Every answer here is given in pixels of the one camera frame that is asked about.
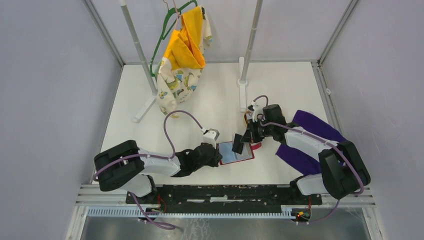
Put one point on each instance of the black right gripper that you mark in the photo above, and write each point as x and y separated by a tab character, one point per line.
249	136

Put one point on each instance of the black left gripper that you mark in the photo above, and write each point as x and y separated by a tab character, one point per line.
216	157

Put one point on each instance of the red leather card holder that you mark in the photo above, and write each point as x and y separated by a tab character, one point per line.
230	157

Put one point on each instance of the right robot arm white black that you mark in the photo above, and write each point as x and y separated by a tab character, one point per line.
329	163

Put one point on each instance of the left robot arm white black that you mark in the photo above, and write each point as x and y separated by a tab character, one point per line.
128	167

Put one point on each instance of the tan oval card tray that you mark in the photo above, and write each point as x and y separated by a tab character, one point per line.
245	117

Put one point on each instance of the right grey stand pole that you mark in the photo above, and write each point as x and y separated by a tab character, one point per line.
243	62

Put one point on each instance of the grey stand pole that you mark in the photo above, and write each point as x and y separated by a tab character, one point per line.
243	62
149	75

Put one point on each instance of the purple cloth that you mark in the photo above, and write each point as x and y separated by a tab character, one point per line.
302	152

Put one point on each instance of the cream patterned fabric bag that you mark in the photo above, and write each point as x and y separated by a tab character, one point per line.
176	86

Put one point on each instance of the left grey stand pole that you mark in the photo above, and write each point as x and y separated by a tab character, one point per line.
149	75

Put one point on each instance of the yellow cloth hanging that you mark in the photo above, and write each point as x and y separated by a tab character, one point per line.
183	49

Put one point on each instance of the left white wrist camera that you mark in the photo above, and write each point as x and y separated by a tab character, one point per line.
210	136

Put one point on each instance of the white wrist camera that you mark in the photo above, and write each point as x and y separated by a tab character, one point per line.
254	109
210	136

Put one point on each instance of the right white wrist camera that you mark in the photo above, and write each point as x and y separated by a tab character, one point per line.
254	109

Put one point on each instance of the white toothed cable rail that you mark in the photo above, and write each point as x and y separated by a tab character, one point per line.
134	211

